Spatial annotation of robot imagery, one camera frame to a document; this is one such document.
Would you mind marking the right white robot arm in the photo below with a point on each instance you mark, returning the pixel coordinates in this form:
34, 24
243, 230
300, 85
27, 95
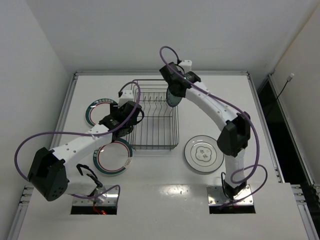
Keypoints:
234, 127

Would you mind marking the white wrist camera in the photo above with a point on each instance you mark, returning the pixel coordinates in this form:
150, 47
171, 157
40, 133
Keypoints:
185, 65
124, 96

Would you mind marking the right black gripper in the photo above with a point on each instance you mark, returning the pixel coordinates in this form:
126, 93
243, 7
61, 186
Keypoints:
175, 90

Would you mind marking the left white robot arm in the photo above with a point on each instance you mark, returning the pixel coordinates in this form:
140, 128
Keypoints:
50, 171

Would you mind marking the metal wire dish rack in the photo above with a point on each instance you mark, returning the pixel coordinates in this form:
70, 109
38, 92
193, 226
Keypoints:
159, 128

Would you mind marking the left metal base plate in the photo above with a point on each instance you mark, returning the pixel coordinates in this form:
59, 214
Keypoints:
108, 199

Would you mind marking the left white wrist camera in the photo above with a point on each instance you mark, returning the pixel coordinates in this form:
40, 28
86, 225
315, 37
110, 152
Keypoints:
124, 96

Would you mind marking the white grey rimmed plate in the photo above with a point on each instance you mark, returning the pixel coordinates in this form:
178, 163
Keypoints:
202, 154

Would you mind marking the metal base plate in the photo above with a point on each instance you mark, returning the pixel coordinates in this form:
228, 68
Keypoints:
108, 199
216, 197

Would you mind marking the near green red rimmed plate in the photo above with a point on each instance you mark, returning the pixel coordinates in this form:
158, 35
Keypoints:
114, 158

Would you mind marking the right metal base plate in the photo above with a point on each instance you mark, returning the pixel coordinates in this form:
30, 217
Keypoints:
216, 197

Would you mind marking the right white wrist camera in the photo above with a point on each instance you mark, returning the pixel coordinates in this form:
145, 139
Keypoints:
185, 65

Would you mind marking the far green red rimmed plate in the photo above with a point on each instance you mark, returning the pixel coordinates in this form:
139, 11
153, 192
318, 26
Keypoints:
97, 110

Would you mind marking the small blue patterned plate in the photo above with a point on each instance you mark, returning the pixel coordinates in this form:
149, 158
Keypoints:
173, 96

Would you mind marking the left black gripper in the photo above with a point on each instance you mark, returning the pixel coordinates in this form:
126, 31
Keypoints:
130, 110

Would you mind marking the green red rimmed plate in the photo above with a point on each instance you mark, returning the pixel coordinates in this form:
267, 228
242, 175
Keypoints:
114, 158
97, 110

